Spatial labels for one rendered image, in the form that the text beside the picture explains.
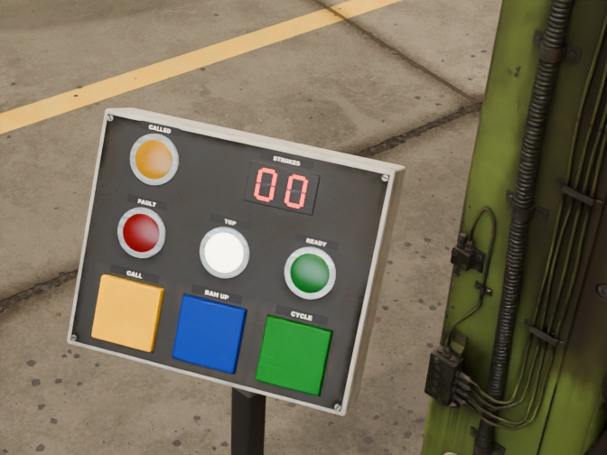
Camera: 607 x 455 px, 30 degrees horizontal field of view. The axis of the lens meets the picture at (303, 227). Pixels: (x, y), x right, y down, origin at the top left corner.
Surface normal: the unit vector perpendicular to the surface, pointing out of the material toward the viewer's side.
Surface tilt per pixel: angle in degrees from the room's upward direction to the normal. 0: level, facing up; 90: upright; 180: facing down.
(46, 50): 0
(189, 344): 60
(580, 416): 90
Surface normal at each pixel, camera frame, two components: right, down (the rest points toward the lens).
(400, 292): 0.05, -0.78
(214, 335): -0.23, 0.11
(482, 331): -0.67, 0.44
